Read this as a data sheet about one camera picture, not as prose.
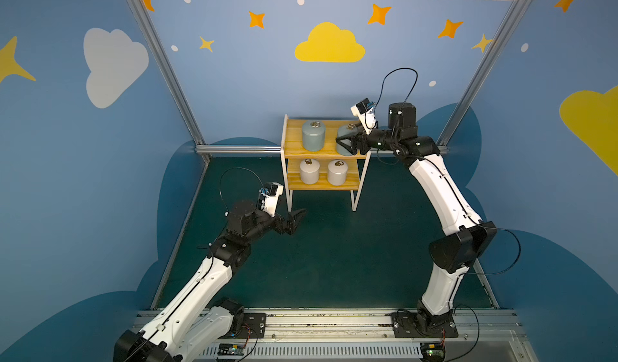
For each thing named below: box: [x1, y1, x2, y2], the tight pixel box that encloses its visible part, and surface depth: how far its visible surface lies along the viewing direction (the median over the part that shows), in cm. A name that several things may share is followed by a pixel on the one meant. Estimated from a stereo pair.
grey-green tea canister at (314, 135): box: [302, 119, 326, 153], surface depth 76 cm
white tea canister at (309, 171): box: [299, 157, 321, 186], surface depth 90 cm
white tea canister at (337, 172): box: [327, 159, 349, 186], surface depth 88 cm
